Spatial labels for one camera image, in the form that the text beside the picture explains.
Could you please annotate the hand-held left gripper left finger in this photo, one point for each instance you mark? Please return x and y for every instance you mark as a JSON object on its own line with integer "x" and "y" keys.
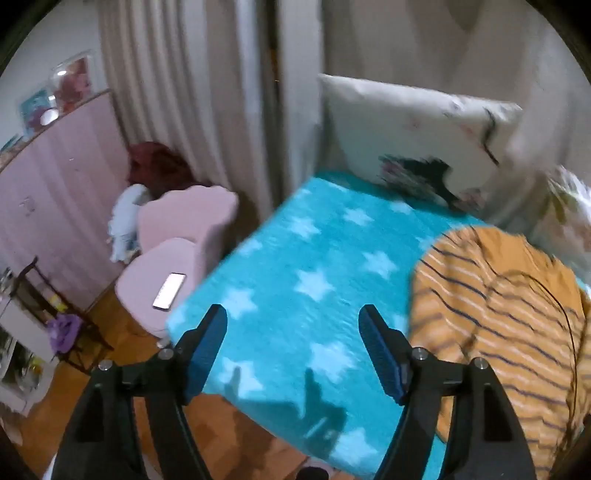
{"x": 208, "y": 344}

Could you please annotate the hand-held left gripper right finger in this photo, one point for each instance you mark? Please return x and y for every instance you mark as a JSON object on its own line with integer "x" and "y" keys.
{"x": 379, "y": 350}

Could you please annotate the yellow striped knit sweater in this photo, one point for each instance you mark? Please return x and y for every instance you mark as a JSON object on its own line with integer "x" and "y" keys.
{"x": 503, "y": 332}

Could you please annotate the white and blue clothes pile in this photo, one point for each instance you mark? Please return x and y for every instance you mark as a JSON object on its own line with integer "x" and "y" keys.
{"x": 124, "y": 221}

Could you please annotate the smartphone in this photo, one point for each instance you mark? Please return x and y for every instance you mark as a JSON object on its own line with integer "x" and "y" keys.
{"x": 169, "y": 290}

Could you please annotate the pink armchair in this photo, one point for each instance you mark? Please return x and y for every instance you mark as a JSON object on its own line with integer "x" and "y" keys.
{"x": 184, "y": 230}

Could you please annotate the teal star print blanket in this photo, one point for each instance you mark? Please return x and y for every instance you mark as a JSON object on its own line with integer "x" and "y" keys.
{"x": 300, "y": 258}

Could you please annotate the purple cloth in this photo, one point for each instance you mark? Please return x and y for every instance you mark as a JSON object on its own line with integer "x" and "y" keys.
{"x": 63, "y": 333}

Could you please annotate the dark wooden chair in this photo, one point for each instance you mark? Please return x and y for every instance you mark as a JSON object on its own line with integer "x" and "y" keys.
{"x": 34, "y": 290}

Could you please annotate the dark red cloth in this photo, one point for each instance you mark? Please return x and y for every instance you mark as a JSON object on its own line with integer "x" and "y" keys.
{"x": 159, "y": 166}

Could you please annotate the white desk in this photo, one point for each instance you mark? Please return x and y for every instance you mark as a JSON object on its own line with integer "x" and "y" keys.
{"x": 18, "y": 332}

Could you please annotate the pink wardrobe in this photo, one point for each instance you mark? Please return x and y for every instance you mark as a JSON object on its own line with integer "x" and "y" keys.
{"x": 60, "y": 194}

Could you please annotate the white pillow with dark print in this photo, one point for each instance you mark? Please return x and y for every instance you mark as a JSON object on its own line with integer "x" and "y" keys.
{"x": 406, "y": 124}

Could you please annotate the white floral duvet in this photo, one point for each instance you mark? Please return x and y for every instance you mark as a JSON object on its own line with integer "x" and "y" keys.
{"x": 565, "y": 217}

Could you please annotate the beige curtain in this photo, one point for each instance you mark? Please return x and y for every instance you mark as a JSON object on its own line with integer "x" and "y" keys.
{"x": 184, "y": 92}

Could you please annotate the teal picture card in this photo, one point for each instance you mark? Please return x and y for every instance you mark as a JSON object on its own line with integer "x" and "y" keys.
{"x": 34, "y": 108}

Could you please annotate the clear box with toy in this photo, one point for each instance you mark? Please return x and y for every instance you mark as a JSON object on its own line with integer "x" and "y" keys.
{"x": 74, "y": 83}

